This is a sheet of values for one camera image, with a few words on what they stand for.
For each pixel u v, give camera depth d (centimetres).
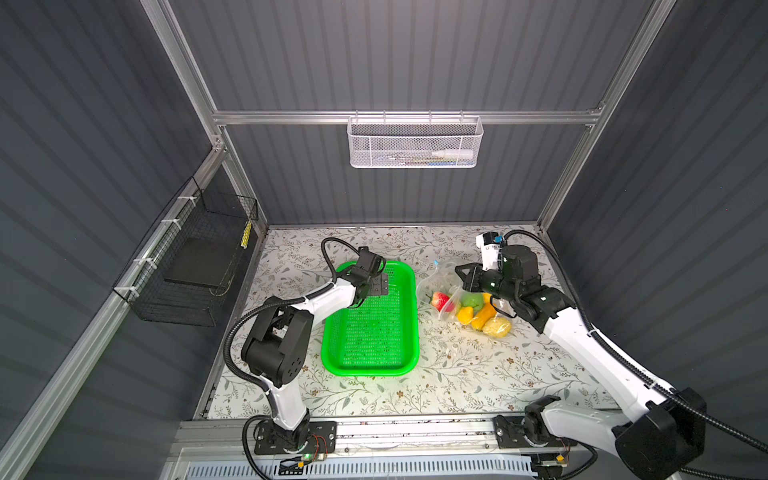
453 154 92
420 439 74
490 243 68
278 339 50
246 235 83
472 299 91
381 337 91
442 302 86
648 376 42
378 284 87
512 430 74
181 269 71
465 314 91
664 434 38
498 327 87
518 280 58
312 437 73
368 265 75
